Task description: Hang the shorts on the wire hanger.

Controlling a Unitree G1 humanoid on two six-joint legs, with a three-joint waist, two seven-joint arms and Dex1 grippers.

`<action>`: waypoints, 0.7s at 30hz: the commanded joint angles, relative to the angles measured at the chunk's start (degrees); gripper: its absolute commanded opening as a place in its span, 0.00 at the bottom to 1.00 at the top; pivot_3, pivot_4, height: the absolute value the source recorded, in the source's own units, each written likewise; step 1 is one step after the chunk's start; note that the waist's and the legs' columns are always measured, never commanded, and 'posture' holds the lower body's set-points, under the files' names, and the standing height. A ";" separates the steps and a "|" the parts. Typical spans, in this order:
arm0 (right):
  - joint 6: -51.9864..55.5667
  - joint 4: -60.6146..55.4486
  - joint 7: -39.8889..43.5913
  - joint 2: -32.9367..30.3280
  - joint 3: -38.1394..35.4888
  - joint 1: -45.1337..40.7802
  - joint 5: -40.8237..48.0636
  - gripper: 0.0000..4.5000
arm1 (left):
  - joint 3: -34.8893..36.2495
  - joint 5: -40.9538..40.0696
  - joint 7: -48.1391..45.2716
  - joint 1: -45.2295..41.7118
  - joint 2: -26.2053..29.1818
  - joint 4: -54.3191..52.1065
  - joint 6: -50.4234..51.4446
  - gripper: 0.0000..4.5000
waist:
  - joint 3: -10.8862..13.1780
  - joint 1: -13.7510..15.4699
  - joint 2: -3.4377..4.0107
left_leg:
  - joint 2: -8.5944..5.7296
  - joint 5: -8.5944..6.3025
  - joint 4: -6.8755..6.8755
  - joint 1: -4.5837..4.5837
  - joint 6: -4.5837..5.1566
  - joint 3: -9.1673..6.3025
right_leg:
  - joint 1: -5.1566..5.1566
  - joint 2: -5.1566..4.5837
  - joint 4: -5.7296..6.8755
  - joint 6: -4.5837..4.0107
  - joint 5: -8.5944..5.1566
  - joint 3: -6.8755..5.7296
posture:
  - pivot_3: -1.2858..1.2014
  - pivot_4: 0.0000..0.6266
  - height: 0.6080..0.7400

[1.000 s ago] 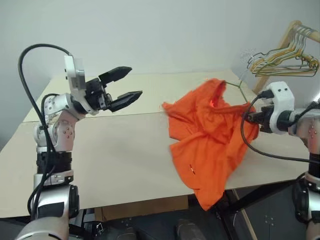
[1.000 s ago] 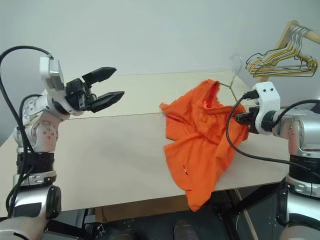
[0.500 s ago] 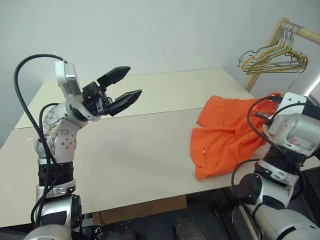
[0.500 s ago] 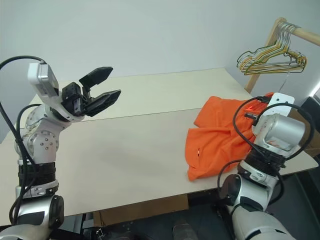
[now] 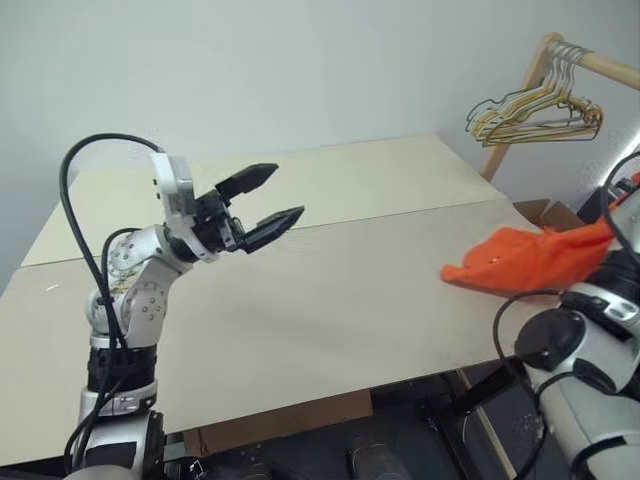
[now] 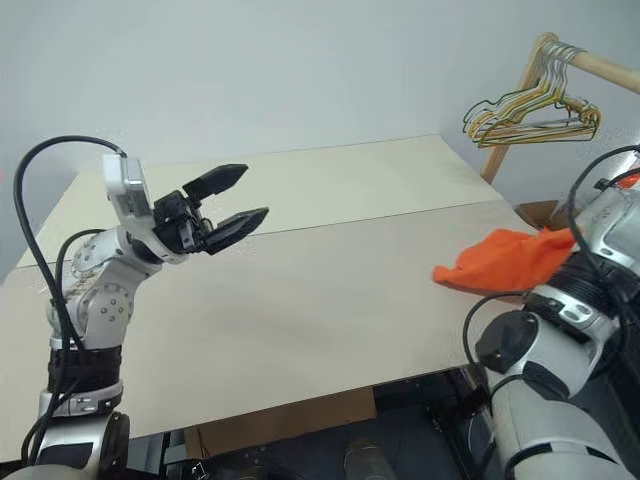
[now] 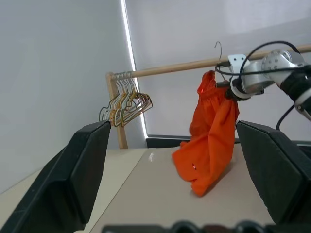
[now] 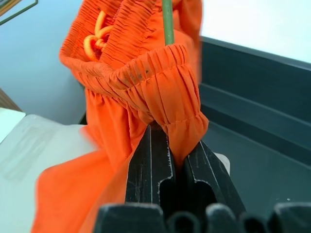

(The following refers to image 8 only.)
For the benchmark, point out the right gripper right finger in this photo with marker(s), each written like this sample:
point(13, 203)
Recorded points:
point(209, 179)

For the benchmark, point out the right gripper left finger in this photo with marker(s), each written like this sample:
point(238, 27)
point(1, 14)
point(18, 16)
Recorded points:
point(143, 174)

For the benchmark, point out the orange garment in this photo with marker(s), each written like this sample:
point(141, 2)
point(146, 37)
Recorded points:
point(109, 116)

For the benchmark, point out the dark grey bin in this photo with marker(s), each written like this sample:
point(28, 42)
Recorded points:
point(262, 109)

